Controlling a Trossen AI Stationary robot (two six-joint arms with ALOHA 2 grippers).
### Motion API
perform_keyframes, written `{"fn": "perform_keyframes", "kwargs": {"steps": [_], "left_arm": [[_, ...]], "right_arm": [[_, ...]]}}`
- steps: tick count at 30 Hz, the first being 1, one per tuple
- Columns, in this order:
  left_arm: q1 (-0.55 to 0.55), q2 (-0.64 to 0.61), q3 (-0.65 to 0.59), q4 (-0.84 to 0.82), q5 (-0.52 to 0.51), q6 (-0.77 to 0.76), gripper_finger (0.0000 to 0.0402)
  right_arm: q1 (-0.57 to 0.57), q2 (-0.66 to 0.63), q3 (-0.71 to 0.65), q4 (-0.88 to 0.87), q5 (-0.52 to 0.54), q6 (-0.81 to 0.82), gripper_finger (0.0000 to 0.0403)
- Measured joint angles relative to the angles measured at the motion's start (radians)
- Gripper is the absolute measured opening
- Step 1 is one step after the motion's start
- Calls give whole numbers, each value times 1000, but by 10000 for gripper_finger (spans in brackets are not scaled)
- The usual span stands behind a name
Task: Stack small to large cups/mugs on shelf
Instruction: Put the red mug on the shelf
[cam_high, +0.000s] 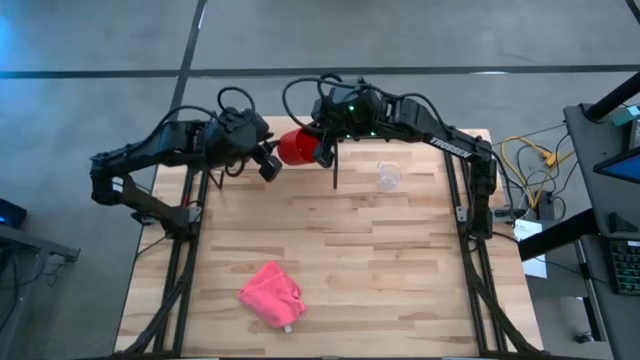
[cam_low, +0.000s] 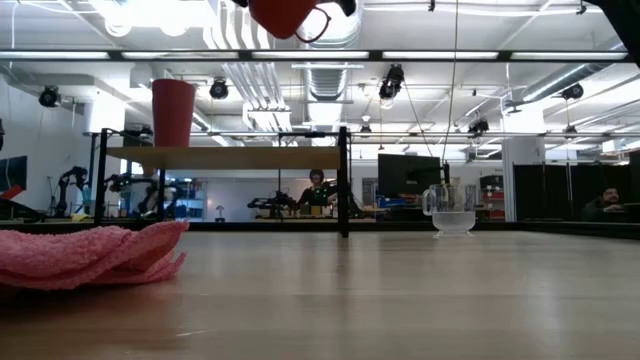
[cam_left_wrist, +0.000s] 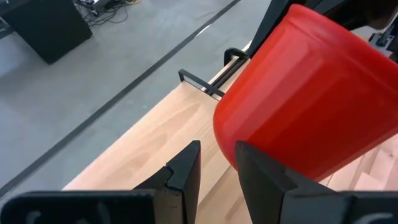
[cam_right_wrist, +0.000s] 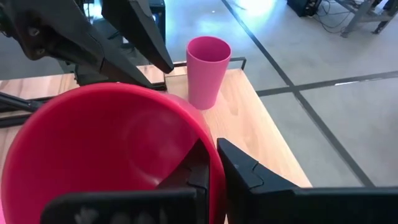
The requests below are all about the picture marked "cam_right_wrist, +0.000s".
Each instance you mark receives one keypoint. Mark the black metal rig frame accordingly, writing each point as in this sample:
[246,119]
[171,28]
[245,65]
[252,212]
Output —
[15,104]

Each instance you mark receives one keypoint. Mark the black computer tower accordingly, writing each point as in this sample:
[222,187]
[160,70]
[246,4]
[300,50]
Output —
[303,7]

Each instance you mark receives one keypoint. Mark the tall pink plastic cup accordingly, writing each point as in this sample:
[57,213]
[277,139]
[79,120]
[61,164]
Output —
[205,81]

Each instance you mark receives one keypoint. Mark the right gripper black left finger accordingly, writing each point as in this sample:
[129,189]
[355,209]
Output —
[186,205]

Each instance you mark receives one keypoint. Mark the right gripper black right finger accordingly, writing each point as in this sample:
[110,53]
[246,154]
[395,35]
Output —
[248,202]

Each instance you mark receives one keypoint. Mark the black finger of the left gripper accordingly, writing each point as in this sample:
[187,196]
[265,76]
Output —
[62,31]
[136,28]

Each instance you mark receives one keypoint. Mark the large red plastic cup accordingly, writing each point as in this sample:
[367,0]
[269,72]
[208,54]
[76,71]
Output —
[93,140]

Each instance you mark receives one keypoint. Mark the grey metal desk frame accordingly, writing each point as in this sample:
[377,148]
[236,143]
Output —
[357,17]

